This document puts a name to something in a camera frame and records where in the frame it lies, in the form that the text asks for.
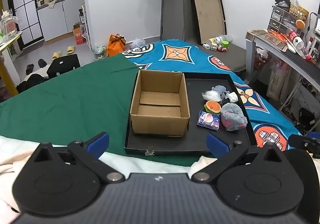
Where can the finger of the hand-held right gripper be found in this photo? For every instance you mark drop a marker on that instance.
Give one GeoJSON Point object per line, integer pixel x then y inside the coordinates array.
{"type": "Point", "coordinates": [297, 140]}

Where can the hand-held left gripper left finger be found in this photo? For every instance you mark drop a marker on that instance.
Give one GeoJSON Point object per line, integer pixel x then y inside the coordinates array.
{"type": "Point", "coordinates": [98, 142]}

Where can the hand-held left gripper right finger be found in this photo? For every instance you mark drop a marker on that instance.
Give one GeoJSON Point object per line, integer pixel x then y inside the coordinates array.
{"type": "Point", "coordinates": [217, 145]}

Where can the black tray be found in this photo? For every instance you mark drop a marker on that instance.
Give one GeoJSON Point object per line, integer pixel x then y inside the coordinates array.
{"type": "Point", "coordinates": [195, 139]}

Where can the purple tissue packet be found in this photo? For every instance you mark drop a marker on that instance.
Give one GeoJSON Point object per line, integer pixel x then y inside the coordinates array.
{"type": "Point", "coordinates": [207, 120]}

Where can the grey and pink plush toy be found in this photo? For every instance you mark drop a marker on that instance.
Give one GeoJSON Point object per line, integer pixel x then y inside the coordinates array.
{"type": "Point", "coordinates": [232, 114]}

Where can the orange burger squishy toy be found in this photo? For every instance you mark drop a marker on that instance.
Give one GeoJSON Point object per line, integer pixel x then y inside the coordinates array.
{"type": "Point", "coordinates": [213, 106]}

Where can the dark cloth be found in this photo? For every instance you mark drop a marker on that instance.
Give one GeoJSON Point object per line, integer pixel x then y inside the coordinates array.
{"type": "Point", "coordinates": [225, 102]}

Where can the clear plastic bag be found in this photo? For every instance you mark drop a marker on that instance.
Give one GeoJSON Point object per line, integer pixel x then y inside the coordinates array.
{"type": "Point", "coordinates": [212, 95]}

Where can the grey-blue knit sock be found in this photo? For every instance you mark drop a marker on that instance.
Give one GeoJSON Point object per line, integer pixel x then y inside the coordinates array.
{"type": "Point", "coordinates": [220, 88]}

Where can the brown cardboard box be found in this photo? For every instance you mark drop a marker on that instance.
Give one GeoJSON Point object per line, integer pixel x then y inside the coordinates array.
{"type": "Point", "coordinates": [160, 121]}

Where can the green cloth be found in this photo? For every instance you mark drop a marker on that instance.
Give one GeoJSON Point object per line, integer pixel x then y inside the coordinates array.
{"type": "Point", "coordinates": [75, 104]}

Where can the beige tote bag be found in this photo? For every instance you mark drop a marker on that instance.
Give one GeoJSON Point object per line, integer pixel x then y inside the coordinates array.
{"type": "Point", "coordinates": [278, 81]}

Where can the black case with white logo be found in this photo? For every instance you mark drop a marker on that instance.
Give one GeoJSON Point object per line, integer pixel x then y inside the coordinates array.
{"type": "Point", "coordinates": [63, 64]}

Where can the black and white clothing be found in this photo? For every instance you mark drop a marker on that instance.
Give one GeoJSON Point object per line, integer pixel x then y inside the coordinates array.
{"type": "Point", "coordinates": [32, 80]}

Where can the clear bag with greens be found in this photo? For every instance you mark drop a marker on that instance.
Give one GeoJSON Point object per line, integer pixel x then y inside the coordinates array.
{"type": "Point", "coordinates": [100, 51]}

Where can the grey desk with black mat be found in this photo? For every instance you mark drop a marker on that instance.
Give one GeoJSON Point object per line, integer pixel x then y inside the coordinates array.
{"type": "Point", "coordinates": [275, 51]}

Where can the blue printed blanket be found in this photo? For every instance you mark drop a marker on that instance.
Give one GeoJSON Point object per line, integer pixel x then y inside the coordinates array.
{"type": "Point", "coordinates": [175, 64]}

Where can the red small toys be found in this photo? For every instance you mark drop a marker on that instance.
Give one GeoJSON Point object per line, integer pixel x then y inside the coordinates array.
{"type": "Point", "coordinates": [222, 49]}

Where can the yellow slipper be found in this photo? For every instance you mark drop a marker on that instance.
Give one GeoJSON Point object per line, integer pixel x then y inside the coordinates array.
{"type": "Point", "coordinates": [70, 50]}
{"type": "Point", "coordinates": [56, 55]}

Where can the plastic bottle with red label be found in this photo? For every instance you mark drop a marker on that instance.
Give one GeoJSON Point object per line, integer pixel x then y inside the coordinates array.
{"type": "Point", "coordinates": [298, 43]}

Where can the orange bag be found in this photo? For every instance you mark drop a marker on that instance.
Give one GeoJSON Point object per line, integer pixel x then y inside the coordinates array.
{"type": "Point", "coordinates": [115, 46]}

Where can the black slipper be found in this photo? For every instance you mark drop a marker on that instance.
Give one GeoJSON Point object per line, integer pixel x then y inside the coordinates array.
{"type": "Point", "coordinates": [42, 63]}
{"type": "Point", "coordinates": [30, 68]}

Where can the white small toy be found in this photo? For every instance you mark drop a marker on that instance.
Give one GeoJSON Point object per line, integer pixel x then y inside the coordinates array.
{"type": "Point", "coordinates": [214, 46]}

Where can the white charger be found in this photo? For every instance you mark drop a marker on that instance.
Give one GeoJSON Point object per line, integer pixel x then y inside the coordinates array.
{"type": "Point", "coordinates": [206, 46]}

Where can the green cup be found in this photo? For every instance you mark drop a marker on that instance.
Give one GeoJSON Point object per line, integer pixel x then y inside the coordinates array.
{"type": "Point", "coordinates": [225, 44]}

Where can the white jar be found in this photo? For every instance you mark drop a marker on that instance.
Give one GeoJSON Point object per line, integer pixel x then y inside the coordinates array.
{"type": "Point", "coordinates": [217, 39]}

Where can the white plastic bag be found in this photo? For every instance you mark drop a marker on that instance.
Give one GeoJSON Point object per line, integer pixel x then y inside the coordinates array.
{"type": "Point", "coordinates": [137, 43]}

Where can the red packets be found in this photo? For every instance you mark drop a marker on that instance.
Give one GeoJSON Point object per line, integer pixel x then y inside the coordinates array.
{"type": "Point", "coordinates": [278, 35]}

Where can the brown patterned board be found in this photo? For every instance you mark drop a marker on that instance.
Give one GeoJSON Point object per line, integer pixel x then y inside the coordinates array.
{"type": "Point", "coordinates": [265, 38]}

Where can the yellow table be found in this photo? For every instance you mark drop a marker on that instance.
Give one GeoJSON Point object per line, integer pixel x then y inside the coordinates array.
{"type": "Point", "coordinates": [10, 81]}

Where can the orange cardboard box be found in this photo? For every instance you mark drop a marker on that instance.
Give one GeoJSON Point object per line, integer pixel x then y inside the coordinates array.
{"type": "Point", "coordinates": [79, 36]}

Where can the orange round plush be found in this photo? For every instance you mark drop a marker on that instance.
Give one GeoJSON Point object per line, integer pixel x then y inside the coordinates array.
{"type": "Point", "coordinates": [300, 24]}

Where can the white narrow rack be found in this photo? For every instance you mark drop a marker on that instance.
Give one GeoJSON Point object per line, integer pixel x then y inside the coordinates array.
{"type": "Point", "coordinates": [84, 26]}

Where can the grey drawer organiser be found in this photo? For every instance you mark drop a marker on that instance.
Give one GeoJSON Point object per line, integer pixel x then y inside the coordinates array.
{"type": "Point", "coordinates": [277, 18]}

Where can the woven basket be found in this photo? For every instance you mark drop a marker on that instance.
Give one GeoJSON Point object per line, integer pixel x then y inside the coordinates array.
{"type": "Point", "coordinates": [298, 11]}

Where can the white kitchen cabinet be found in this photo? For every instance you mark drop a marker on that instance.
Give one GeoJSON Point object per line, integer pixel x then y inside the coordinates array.
{"type": "Point", "coordinates": [52, 21]}

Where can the dark model figure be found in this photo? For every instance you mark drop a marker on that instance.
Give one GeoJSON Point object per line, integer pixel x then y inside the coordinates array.
{"type": "Point", "coordinates": [282, 0]}

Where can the glass jar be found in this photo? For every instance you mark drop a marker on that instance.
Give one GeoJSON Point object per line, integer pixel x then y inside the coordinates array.
{"type": "Point", "coordinates": [8, 24]}

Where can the white microwave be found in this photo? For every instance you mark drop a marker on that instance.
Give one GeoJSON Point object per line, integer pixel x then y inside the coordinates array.
{"type": "Point", "coordinates": [42, 2]}

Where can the black-framed glass door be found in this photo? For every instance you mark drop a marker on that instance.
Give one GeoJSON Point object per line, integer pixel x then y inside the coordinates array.
{"type": "Point", "coordinates": [25, 9]}

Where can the brown board black frame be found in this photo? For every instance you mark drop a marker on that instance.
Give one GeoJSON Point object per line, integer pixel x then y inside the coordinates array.
{"type": "Point", "coordinates": [207, 14]}

